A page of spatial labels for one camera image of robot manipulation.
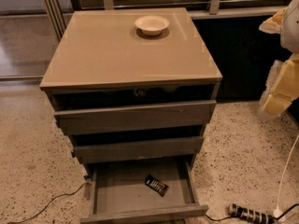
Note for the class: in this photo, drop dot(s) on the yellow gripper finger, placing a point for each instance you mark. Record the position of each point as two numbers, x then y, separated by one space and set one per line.
273 24
282 88

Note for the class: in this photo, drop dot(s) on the black rxbar chocolate bar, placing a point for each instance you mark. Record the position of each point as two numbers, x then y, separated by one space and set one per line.
157 185

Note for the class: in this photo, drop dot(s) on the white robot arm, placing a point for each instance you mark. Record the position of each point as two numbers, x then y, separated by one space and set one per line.
289 31

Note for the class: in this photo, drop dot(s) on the middle grey drawer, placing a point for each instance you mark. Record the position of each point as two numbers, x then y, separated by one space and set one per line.
139 150

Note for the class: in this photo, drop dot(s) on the grey drawer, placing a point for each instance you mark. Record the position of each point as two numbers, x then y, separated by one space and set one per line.
139 150
135 117
119 194

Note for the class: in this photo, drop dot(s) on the top grey drawer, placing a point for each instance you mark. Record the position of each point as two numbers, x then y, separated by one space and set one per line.
135 117

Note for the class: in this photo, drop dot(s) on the grey drawer cabinet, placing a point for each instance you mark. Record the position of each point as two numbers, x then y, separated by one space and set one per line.
104 61

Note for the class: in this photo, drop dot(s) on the bottom grey drawer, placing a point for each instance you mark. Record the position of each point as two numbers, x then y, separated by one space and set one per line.
119 194

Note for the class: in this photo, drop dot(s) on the white bowl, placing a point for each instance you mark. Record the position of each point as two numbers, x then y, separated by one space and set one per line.
151 25

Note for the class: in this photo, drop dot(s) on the black power strip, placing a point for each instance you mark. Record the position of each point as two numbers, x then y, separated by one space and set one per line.
249 215

